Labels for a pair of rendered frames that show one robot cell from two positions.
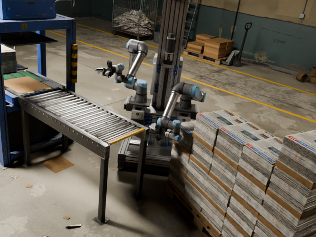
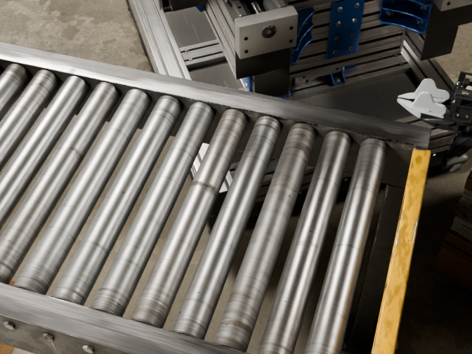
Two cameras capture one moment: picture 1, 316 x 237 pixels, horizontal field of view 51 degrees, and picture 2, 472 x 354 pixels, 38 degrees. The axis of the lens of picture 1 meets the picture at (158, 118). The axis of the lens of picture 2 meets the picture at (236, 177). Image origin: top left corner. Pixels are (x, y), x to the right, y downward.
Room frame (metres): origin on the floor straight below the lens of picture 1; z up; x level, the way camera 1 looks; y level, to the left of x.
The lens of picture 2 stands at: (2.08, 0.64, 1.70)
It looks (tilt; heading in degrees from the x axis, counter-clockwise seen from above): 51 degrees down; 343
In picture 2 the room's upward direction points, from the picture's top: 3 degrees counter-clockwise
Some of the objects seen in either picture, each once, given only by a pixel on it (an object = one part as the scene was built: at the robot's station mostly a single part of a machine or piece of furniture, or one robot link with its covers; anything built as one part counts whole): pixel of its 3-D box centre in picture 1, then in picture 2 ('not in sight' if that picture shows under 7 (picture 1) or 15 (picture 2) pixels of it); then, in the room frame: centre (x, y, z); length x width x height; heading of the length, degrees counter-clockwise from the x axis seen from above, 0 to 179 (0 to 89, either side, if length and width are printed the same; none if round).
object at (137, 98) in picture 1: (140, 96); not in sight; (3.37, 0.22, 0.87); 0.15 x 0.15 x 0.10
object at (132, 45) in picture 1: (132, 65); not in sight; (3.43, 0.34, 1.19); 0.15 x 0.12 x 0.55; 63
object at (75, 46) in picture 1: (74, 63); not in sight; (3.67, 1.04, 1.05); 0.05 x 0.05 x 0.45; 54
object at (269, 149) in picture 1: (275, 149); not in sight; (2.14, -0.88, 1.06); 0.37 x 0.28 x 0.01; 123
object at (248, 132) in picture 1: (247, 132); not in sight; (2.37, -0.72, 1.06); 0.37 x 0.29 x 0.01; 123
